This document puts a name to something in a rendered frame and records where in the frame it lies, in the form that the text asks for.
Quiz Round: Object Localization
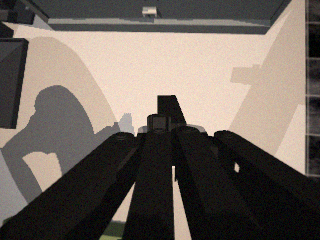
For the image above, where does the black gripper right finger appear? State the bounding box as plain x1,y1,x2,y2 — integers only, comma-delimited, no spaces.
166,95,320,240

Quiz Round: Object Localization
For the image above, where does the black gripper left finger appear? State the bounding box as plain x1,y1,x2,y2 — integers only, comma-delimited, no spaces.
0,95,175,240

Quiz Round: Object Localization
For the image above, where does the grey tool chest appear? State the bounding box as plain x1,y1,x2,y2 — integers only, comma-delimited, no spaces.
20,0,292,35

